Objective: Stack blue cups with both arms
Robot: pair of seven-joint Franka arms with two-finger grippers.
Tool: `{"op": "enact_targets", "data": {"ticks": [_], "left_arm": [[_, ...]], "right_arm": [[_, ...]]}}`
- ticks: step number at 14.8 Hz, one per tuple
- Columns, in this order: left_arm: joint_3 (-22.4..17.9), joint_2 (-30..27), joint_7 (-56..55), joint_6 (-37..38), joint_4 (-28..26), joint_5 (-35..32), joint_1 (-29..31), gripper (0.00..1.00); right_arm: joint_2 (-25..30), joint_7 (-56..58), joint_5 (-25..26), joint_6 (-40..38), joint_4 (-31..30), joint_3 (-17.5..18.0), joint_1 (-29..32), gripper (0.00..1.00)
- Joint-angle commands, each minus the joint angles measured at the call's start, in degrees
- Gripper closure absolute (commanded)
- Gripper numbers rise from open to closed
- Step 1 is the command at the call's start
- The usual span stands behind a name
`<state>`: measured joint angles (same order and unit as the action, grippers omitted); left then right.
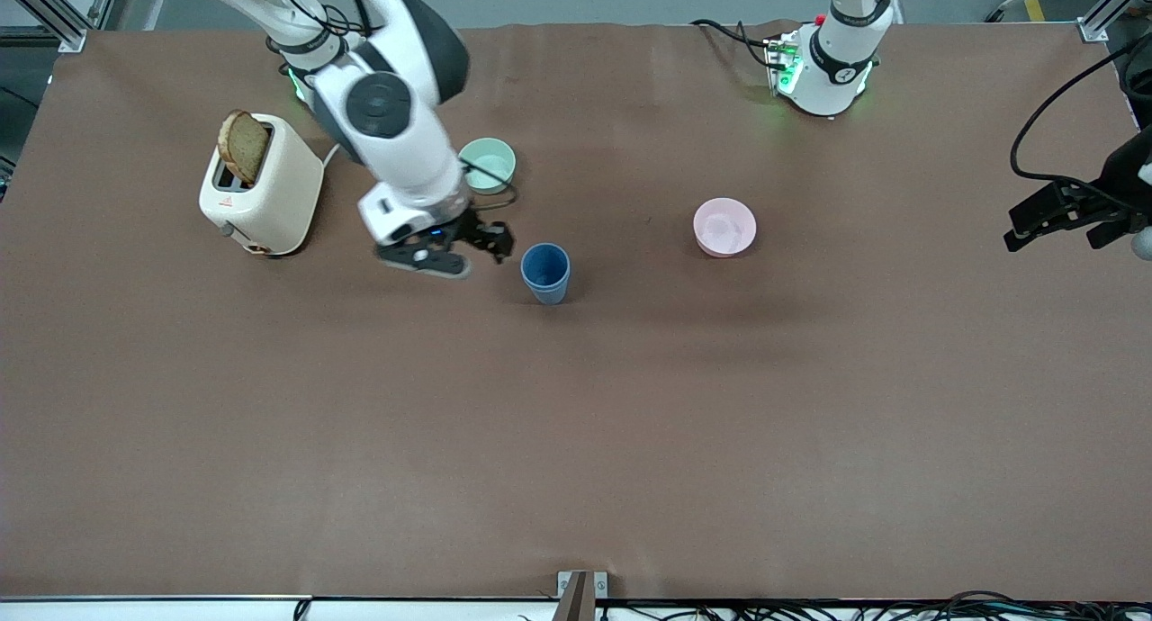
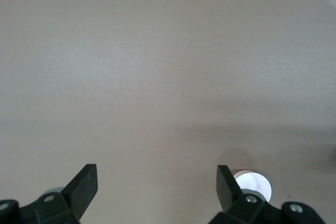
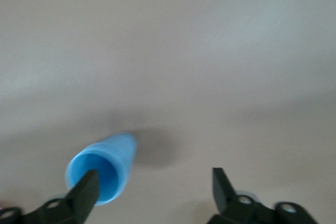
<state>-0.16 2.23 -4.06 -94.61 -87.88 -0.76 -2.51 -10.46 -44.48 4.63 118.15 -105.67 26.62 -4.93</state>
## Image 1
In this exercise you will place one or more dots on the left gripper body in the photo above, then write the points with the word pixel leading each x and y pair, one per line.
pixel 1116 189

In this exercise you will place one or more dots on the blue ribbed plastic cup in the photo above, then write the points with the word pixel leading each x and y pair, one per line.
pixel 546 295
pixel 545 263

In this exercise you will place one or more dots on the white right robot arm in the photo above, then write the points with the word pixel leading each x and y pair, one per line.
pixel 405 153

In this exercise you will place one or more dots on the mint green bowl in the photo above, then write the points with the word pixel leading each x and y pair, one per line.
pixel 490 157

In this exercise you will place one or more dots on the cream white toaster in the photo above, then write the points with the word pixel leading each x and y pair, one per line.
pixel 283 198

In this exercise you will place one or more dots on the brown bread slice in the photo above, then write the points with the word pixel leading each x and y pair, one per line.
pixel 245 146

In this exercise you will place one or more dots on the brown table cover mat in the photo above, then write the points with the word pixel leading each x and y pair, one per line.
pixel 576 423

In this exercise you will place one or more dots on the pink bowl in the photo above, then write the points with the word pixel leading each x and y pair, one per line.
pixel 724 227

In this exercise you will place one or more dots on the aluminium frame post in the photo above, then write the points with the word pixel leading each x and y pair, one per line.
pixel 1093 29
pixel 67 29

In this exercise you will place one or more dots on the metal table edge bracket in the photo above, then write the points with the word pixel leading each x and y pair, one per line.
pixel 563 583

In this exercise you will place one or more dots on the white table edge rail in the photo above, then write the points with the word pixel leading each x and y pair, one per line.
pixel 135 610

